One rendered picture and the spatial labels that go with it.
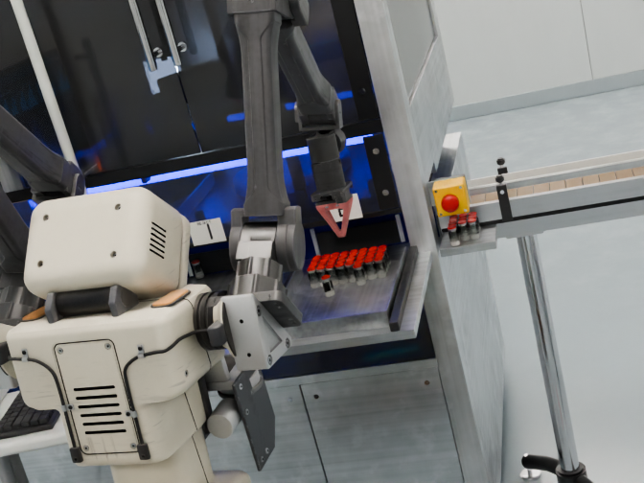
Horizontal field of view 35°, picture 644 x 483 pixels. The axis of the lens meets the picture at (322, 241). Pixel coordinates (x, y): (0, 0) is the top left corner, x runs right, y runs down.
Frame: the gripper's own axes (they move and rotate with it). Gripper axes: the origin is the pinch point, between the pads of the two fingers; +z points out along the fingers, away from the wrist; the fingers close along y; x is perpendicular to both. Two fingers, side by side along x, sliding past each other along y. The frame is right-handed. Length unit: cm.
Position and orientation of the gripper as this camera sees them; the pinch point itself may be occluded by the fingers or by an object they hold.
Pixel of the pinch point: (341, 233)
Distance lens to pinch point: 198.2
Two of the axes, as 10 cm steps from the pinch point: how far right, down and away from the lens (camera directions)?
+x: -9.6, 1.6, 2.5
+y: 2.1, -2.3, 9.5
